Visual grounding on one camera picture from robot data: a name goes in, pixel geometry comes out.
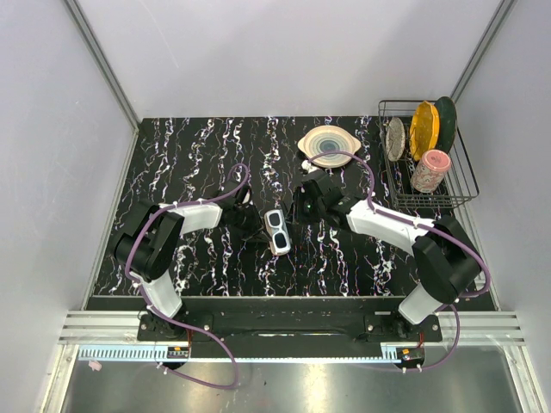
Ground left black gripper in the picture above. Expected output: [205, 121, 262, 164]
[232, 203, 272, 243]

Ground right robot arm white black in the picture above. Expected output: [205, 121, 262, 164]
[291, 170, 484, 342]

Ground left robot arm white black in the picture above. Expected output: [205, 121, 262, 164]
[112, 185, 268, 341]

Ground beige plate blue rings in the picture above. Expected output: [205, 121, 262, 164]
[297, 125, 362, 169]

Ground black marble pattern mat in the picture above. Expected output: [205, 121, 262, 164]
[113, 116, 419, 297]

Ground grey speckled plate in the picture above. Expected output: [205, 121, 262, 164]
[385, 117, 406, 162]

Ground pink patterned cup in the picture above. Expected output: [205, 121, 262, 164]
[411, 149, 451, 194]

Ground yellow scalloped plate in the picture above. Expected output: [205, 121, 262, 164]
[409, 101, 440, 162]

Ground dark green plate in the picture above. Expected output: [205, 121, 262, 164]
[434, 96, 457, 153]

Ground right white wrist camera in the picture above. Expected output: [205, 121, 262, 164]
[300, 160, 319, 175]

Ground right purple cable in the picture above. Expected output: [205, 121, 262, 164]
[303, 151, 492, 373]

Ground purple cable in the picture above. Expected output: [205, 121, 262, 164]
[303, 151, 492, 373]
[123, 162, 251, 391]

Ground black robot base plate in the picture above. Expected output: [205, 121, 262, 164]
[137, 297, 443, 361]

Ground black wire dish rack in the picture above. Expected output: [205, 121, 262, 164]
[377, 99, 480, 209]

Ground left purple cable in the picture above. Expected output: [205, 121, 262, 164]
[123, 162, 251, 391]

